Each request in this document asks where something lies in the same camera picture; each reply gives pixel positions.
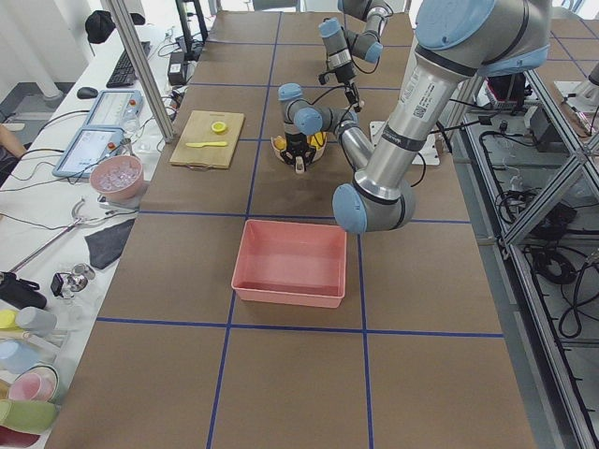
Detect yellow plastic knife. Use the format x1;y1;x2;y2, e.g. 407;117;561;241
185;141;228;149

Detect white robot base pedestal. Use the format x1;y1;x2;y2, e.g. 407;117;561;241
368;120;442;167

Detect dark grey cloth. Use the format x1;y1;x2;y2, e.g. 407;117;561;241
84;219;135;269

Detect teach pendant tablet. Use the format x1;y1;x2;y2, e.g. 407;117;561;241
84;89;143;127
52;126;124;179

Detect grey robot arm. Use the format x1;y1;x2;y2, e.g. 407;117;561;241
278;0;552;234
318;1;394;112

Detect pink cup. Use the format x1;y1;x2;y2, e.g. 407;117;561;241
8;367;59;401

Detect metal grabber tool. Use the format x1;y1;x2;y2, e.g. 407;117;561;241
8;197;103;273

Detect lower teach pendant tablet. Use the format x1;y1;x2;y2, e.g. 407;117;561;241
52;126;124;179

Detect beige plastic dustpan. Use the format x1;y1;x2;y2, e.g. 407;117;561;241
270;132;328;174

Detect aluminium frame post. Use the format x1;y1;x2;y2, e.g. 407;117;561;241
107;0;175;143

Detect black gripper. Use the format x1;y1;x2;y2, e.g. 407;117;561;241
333;63;362;111
279;133;314;173

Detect yellow lemon slices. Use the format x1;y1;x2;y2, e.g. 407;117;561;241
211;121;228;134

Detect yellow toy corn cob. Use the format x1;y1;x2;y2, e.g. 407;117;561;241
308;132;327;150

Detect toy brown potato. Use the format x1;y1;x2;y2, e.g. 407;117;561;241
272;136;286;151

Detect light blue cup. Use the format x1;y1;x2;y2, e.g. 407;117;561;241
0;340;40;374

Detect bamboo cutting board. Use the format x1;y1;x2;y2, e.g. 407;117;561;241
169;110;245;169

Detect black computer mouse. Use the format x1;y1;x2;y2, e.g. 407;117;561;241
76;86;98;99

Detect green cup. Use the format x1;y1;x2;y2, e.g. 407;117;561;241
1;399;58;435

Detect pink plastic bin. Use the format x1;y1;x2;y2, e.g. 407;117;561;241
231;219;347;309

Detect pink bowl with ice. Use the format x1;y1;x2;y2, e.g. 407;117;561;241
89;155;144;201

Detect upper teach pendant tablet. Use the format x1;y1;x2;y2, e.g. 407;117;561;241
84;89;143;127

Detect black keyboard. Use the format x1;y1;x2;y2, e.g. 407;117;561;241
106;51;138;89

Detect black cap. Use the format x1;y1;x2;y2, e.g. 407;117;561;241
84;10;116;44

